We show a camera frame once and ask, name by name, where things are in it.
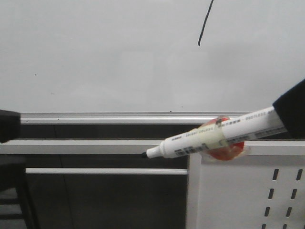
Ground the white horizontal metal rod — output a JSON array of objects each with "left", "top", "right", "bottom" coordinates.
[{"left": 26, "top": 168, "right": 188, "bottom": 176}]

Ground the white whiteboard with aluminium frame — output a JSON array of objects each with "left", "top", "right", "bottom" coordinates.
[{"left": 0, "top": 0, "right": 305, "bottom": 113}]

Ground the white metal stand frame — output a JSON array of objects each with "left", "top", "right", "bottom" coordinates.
[{"left": 0, "top": 139, "right": 305, "bottom": 229}]

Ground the white whiteboard marker pen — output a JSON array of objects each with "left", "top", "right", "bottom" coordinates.
[{"left": 142, "top": 106, "right": 287, "bottom": 158}]

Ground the red round magnet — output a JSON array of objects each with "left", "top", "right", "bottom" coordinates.
[{"left": 201, "top": 115, "right": 252, "bottom": 163}]

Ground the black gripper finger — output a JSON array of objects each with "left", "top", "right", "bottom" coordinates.
[
  {"left": 273, "top": 80, "right": 305, "bottom": 138},
  {"left": 0, "top": 110, "right": 21, "bottom": 143}
]

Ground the white perforated pegboard panel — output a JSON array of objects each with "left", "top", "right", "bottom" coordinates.
[{"left": 197, "top": 156, "right": 305, "bottom": 229}]

